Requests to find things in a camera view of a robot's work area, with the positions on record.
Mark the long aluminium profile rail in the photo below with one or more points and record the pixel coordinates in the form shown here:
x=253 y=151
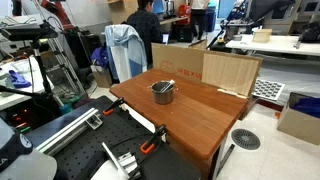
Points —
x=121 y=162
x=68 y=130

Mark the standing person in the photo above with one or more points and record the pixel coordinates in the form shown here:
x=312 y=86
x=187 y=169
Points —
x=199 y=16

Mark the blue cloth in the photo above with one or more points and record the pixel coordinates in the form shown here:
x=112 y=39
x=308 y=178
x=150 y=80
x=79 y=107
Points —
x=18 y=81

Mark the black orange bar clamp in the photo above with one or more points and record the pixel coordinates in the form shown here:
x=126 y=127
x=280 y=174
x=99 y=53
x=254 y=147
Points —
x=112 y=107
x=151 y=141

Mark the silver metal pot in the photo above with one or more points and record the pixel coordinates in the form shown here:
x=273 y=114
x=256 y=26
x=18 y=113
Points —
x=162 y=96

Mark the red robot arm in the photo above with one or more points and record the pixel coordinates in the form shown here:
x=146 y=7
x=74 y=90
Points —
x=60 y=13

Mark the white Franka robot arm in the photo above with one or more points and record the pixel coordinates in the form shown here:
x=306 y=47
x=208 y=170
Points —
x=20 y=163

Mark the black camera on tripod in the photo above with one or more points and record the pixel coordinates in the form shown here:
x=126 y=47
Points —
x=25 y=32

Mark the white work table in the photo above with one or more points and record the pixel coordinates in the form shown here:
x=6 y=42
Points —
x=276 y=45

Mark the metal ladder frame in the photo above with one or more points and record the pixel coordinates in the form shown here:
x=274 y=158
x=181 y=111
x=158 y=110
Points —
x=66 y=66

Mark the large brown cardboard sheet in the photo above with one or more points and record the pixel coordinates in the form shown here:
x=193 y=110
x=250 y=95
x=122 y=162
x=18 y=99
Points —
x=186 y=61

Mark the seated person in dark shirt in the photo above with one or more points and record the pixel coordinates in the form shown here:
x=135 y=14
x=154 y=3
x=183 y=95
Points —
x=146 y=26

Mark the white and black marker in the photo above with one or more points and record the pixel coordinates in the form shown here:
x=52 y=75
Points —
x=167 y=86

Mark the open cardboard box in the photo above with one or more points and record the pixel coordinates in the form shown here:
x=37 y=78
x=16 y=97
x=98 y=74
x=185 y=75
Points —
x=298 y=123

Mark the round floor drain grate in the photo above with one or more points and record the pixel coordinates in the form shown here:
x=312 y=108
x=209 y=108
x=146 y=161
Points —
x=245 y=139

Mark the black perforated breadboard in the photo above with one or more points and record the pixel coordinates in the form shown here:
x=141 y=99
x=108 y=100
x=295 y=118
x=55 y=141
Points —
x=110 y=135

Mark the purple bag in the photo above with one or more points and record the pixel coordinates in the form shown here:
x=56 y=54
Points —
x=100 y=56

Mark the small brown cardboard box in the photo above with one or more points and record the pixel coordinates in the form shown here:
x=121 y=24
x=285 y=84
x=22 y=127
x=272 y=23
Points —
x=101 y=76

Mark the checkered calibration board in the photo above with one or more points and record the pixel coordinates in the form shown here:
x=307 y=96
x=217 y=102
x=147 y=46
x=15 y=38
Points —
x=268 y=89

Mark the grey metal table leg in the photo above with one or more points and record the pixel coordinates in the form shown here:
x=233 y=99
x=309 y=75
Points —
x=225 y=160

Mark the small wooden box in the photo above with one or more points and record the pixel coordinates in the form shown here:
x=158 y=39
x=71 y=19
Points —
x=262 y=35

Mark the black tripod stand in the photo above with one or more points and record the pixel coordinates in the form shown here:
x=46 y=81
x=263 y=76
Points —
x=42 y=71

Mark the blue bin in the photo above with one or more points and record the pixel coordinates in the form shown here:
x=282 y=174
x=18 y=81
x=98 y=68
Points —
x=210 y=20

